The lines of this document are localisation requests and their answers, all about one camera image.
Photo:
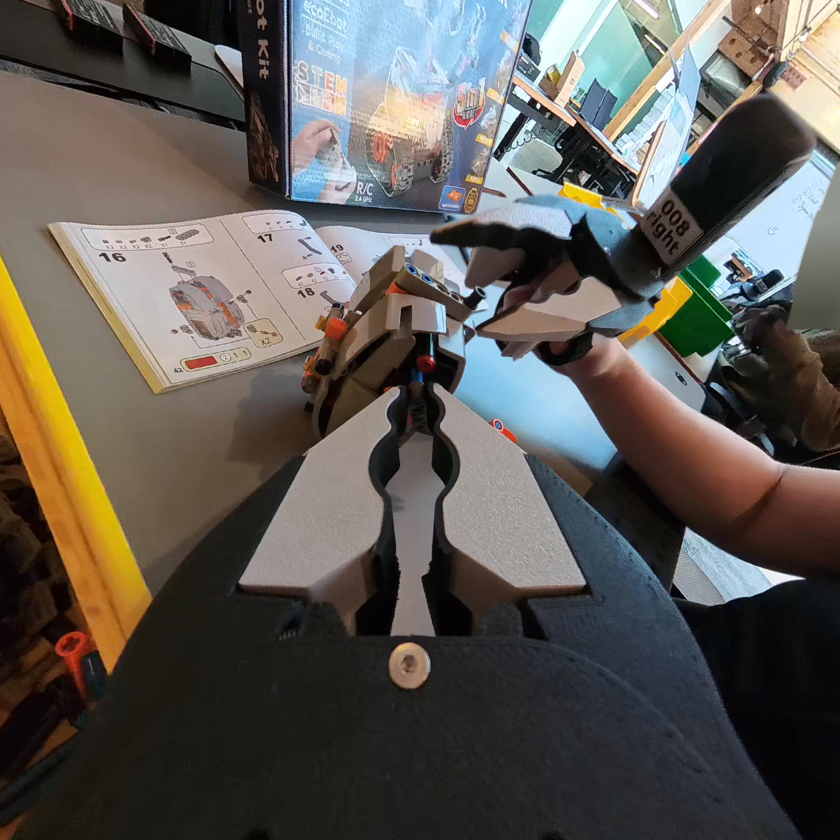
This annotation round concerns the black monitors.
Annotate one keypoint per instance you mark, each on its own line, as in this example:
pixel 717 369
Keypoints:
pixel 597 105

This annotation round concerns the grey building brick robot model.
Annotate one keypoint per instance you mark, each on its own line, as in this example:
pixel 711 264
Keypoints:
pixel 407 315

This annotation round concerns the black flat stand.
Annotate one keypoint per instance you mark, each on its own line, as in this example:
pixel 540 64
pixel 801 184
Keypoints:
pixel 65 72

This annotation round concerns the whiteboard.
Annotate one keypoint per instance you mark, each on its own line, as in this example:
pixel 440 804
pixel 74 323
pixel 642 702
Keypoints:
pixel 781 223

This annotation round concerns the wooden background table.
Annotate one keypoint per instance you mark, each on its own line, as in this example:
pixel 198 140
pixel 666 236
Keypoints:
pixel 558 108

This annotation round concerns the person's black shirt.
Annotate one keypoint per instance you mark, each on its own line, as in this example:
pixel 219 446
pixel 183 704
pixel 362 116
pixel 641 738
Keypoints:
pixel 774 689

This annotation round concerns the blue robot kit box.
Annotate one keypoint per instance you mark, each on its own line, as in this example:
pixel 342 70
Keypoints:
pixel 394 98

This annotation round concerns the small black box red edge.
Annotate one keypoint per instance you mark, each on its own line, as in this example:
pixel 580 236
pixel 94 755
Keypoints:
pixel 157 36
pixel 85 23

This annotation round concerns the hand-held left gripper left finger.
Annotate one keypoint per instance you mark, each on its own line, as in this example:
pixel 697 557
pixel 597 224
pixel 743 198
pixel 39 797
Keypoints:
pixel 315 525

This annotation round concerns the red plastic tool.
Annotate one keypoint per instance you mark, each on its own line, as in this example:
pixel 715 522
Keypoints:
pixel 72 656

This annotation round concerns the open instruction booklet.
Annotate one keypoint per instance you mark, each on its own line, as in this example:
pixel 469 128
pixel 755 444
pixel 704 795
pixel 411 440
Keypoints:
pixel 197 289

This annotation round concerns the yellow plastic bin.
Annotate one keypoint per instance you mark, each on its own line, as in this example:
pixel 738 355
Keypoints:
pixel 666 308
pixel 72 492

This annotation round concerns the pile of brick parts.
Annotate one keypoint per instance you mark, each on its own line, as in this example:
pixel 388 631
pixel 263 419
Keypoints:
pixel 33 577

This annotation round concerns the person's right forearm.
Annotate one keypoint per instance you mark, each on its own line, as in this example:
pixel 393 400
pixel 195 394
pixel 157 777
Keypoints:
pixel 689 459

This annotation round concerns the wood framed clear panel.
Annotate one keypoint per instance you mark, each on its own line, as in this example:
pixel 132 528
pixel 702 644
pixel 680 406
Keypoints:
pixel 669 144

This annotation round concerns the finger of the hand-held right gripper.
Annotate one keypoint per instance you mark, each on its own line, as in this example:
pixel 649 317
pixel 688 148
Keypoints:
pixel 551 321
pixel 499 262

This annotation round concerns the person's right hand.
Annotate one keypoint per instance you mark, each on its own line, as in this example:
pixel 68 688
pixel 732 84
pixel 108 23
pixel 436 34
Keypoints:
pixel 607 351

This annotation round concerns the green plastic bin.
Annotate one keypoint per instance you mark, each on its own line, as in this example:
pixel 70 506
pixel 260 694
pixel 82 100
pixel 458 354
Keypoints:
pixel 695 321

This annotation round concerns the small orange brick piece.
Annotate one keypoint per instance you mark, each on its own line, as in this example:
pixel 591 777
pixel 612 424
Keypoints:
pixel 504 431

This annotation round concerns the cardboard box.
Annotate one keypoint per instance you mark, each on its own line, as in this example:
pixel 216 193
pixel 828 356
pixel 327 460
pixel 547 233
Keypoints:
pixel 568 79

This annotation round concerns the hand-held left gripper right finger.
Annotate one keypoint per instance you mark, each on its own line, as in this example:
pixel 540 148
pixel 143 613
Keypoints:
pixel 505 525

